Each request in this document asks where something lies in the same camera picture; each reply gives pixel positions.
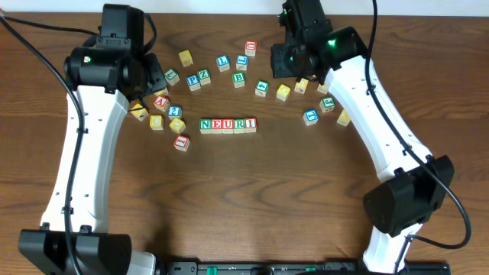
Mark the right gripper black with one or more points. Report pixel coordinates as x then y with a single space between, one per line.
283 61

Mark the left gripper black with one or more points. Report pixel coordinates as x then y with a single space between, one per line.
156 76

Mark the blue P block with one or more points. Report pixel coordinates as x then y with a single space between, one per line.
193 82

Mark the yellow S block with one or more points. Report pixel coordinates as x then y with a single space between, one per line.
323 89
162 92

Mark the green N block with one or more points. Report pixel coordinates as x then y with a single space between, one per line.
205 126

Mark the red i block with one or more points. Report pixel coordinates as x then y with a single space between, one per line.
181 142
250 125

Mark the red E block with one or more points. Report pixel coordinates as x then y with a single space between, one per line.
216 126

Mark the green R block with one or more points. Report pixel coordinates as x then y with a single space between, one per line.
239 126

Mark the red u block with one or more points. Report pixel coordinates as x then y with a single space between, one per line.
250 48
228 126

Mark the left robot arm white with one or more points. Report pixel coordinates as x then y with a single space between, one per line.
102 77

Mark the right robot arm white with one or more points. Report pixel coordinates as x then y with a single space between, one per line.
413 182

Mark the green 7 block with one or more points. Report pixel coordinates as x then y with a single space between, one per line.
172 77

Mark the red A block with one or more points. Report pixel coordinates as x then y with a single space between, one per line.
162 103

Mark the yellow block centre right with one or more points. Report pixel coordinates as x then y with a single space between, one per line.
301 85

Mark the yellow block near 4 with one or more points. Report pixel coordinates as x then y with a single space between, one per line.
283 92

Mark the yellow K block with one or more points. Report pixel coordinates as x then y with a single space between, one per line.
139 112

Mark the green 4 block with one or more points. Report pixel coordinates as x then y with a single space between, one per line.
261 88

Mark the blue 2 block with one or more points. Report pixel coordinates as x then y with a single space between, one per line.
174 111

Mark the red U block top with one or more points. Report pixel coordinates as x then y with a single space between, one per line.
250 48

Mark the yellow block top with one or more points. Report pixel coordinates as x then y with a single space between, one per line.
186 58

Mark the yellow C block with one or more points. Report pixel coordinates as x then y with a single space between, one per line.
156 122

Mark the blue L block right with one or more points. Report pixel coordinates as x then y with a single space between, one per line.
242 62

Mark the blue l block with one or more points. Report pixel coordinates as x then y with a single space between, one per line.
242 62
223 63

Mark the green Z block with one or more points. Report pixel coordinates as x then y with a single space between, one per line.
204 76

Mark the green B block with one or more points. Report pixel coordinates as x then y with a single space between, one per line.
238 80

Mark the yellow O block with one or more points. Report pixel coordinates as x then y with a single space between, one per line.
177 125

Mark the green J block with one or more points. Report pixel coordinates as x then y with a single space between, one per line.
327 104

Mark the blue L block left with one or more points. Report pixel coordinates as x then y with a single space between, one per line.
223 63

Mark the blue T block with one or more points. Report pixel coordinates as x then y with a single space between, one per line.
310 117

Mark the yellow X block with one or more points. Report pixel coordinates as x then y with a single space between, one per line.
343 118

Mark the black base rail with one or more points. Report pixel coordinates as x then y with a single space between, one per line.
305 268

